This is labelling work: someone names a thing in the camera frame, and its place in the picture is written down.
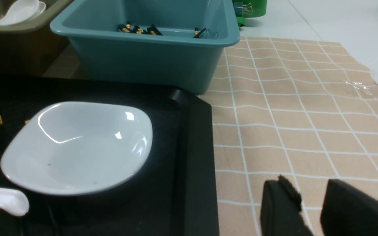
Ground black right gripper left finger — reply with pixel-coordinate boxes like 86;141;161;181
261;175;313;236

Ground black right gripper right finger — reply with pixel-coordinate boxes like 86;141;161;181
320;179;378;236

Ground white square dish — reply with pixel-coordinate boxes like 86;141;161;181
0;101;153;196

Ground white ceramic spoon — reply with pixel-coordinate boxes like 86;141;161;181
0;188;30;217

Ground checkered tan tablecloth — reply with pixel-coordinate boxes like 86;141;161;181
41;36;378;236

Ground black plastic tray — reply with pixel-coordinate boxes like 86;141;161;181
0;75;219;236

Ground lone chopstick in bin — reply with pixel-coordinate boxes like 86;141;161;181
193;28;206;38

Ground teal plastic bin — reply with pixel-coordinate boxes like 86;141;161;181
50;0;240;94

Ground green clip stand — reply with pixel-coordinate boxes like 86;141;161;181
232;0;267;27

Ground black chopsticks in bin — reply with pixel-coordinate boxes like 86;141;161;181
117;21;163;36

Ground olive brown plastic bin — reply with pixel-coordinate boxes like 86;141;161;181
0;0;71;76

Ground white spoon in bin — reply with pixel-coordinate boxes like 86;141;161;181
0;0;47;26

